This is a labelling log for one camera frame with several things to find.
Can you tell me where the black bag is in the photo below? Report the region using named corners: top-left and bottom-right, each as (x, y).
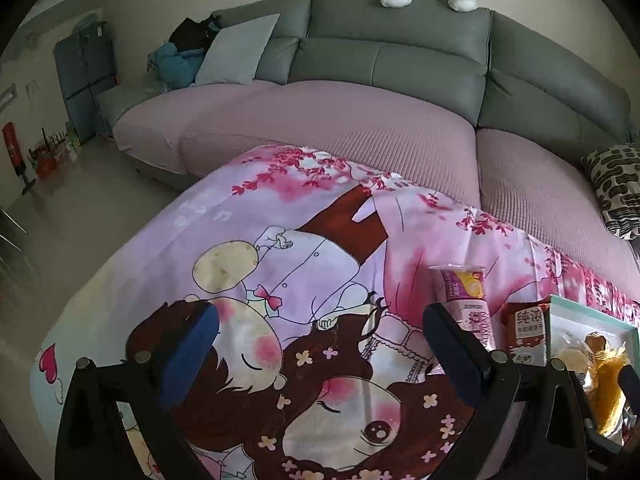
top-left (169, 17), bottom-right (221, 56)

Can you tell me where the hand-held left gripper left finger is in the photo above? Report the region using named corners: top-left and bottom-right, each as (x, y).
top-left (55, 301), bottom-right (221, 480)

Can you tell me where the metal chair leg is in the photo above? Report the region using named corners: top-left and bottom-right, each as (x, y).
top-left (0, 205), bottom-right (28, 266)

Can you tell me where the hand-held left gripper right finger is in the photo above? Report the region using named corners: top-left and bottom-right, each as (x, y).
top-left (422, 302), bottom-right (588, 480)

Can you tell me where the red basket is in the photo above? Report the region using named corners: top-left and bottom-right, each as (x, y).
top-left (27, 145), bottom-right (58, 178)

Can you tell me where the light grey pillow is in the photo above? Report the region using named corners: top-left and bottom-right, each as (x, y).
top-left (195, 12), bottom-right (281, 86)

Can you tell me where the green container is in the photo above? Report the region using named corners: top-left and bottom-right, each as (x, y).
top-left (65, 122), bottom-right (83, 161)

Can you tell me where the pink sofa cover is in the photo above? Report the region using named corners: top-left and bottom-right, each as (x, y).
top-left (112, 80), bottom-right (640, 301)

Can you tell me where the grey sofa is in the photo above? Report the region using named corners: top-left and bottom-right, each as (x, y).
top-left (97, 0), bottom-right (640, 261)

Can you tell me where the black and white patterned cushion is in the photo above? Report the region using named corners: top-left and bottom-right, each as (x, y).
top-left (581, 144), bottom-right (640, 240)

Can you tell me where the printed cartoon blanket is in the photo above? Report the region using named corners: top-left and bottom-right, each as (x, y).
top-left (30, 144), bottom-right (640, 480)

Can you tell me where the blue cabinet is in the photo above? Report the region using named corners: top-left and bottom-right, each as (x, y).
top-left (54, 22), bottom-right (118, 143)

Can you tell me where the teal rimmed white box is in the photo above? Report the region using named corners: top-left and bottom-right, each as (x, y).
top-left (542, 294), bottom-right (640, 461)

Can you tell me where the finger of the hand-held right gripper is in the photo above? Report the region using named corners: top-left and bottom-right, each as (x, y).
top-left (618, 364), bottom-right (640, 403)
top-left (586, 427), bottom-right (640, 480)

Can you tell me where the round orange cake packet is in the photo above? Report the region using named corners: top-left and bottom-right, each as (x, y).
top-left (551, 347), bottom-right (590, 375)

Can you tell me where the golden snack packet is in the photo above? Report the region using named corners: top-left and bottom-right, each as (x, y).
top-left (585, 342), bottom-right (632, 436)

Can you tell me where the red brown biscuit packet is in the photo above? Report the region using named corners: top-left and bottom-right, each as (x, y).
top-left (501, 300), bottom-right (552, 365)

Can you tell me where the purple biscuit packet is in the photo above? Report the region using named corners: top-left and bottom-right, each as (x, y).
top-left (429, 263), bottom-right (497, 353)

